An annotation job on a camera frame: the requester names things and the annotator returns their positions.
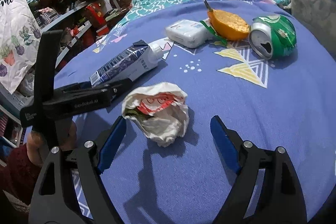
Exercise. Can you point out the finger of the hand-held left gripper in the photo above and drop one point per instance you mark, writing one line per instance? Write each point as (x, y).
(105, 88)

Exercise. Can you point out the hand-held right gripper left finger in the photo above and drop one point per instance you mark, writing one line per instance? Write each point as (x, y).
(111, 145)

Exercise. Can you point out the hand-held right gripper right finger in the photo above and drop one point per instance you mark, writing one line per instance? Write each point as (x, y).
(225, 145)

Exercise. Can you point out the blue white drink carton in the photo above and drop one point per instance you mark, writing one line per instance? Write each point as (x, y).
(126, 61)

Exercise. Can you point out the red white wrapper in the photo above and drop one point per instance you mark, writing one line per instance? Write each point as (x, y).
(157, 104)

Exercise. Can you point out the white paper wrapper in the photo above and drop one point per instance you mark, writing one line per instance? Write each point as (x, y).
(168, 124)

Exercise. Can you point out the white tissue pack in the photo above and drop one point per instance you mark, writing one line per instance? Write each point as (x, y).
(186, 33)

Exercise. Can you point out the orange fruit peel half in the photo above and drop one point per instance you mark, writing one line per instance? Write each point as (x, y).
(225, 27)

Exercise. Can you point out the crushed green drink can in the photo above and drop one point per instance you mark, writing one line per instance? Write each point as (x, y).
(281, 32)

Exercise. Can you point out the person's left hand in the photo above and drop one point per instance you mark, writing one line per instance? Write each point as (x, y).
(68, 134)

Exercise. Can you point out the red gift box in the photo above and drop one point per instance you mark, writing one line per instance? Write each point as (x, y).
(95, 16)

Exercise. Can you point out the grey metal shelf rack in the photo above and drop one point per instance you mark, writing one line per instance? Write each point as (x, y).
(65, 14)

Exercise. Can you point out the white cactus print cloth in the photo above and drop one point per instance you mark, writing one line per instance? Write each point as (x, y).
(15, 29)

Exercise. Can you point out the green snack wrapper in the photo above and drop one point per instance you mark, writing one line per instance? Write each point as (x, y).
(210, 27)

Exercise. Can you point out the clear plastic storage box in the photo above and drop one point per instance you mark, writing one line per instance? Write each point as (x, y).
(315, 11)

